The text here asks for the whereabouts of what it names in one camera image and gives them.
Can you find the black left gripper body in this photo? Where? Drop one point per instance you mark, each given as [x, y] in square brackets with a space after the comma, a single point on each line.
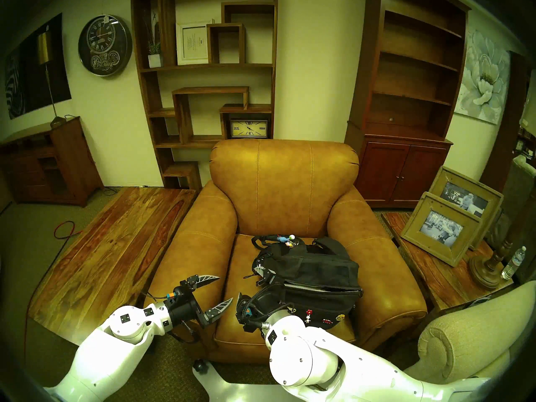
[186, 309]

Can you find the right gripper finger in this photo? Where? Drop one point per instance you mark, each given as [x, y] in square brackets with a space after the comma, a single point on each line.
[240, 302]

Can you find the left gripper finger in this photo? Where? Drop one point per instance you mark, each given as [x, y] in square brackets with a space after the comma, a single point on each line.
[199, 281]
[217, 311]

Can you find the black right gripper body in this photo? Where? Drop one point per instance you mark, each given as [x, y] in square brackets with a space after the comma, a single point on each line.
[255, 313]

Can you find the black zipper backpack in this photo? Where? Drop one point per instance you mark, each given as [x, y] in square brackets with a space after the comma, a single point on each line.
[318, 271]

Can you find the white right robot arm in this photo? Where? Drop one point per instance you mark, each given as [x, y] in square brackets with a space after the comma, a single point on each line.
[335, 363]

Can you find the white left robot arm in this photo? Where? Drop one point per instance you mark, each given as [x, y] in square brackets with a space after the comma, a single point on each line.
[109, 355]

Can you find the red white figure pin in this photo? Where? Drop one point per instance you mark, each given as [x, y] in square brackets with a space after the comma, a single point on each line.
[308, 316]

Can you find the black caster wheel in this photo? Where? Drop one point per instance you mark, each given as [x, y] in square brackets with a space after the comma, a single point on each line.
[200, 366]

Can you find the striped wood coffee table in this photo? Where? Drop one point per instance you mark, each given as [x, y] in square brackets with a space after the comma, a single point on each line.
[104, 254]

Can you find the tan leather armchair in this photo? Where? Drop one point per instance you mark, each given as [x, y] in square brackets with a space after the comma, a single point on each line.
[284, 187]

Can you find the rectangular mantel clock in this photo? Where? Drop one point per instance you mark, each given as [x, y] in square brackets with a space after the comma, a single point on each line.
[249, 129]

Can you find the dark wood media cabinet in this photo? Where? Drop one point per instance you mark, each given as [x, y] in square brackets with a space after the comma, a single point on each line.
[71, 162]

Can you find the striped wood side table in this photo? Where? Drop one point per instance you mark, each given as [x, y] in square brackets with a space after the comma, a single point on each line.
[427, 275]

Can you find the cherry wood bookcase hutch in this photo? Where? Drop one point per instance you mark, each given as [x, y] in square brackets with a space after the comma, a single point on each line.
[402, 171]

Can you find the beige fabric armchair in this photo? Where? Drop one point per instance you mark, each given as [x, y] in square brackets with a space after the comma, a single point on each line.
[469, 334]

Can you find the small potted plant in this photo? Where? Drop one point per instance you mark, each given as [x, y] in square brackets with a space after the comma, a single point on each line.
[155, 60]

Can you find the turned wood table lamp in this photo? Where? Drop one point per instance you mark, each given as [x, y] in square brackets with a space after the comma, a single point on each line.
[485, 273]

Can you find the white framed certificate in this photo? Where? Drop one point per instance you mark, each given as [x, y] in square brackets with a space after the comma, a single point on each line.
[192, 41]

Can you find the open wooden shelf unit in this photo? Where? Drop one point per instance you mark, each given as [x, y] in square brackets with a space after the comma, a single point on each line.
[166, 37]

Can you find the clear plastic water bottle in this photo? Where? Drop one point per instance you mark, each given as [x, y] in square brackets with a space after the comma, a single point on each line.
[513, 265]

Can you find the gold shade floor lamp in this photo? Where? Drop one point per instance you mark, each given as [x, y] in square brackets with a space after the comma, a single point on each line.
[45, 47]

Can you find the grey upholstered chair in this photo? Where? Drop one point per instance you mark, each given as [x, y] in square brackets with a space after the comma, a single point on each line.
[517, 187]

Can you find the dark bookcase with small frames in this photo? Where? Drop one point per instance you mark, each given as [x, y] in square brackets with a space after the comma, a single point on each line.
[526, 145]

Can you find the white flower painting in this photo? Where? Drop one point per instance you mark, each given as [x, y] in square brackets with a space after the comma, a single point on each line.
[483, 78]

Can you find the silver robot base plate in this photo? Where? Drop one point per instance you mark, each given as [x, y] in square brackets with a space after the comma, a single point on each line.
[234, 390]

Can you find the small rustic photo frame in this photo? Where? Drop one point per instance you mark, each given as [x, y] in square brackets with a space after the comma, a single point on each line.
[441, 228]

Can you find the large rustic photo frame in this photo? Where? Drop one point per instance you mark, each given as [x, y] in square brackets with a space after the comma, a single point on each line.
[465, 200]

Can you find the round black wall clock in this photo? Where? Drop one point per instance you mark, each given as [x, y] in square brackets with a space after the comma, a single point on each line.
[104, 45]

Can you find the dark zebra wall picture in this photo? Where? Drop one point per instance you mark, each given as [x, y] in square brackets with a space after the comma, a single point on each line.
[21, 91]

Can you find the dark wooden post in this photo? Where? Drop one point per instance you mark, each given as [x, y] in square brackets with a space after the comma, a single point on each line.
[508, 124]

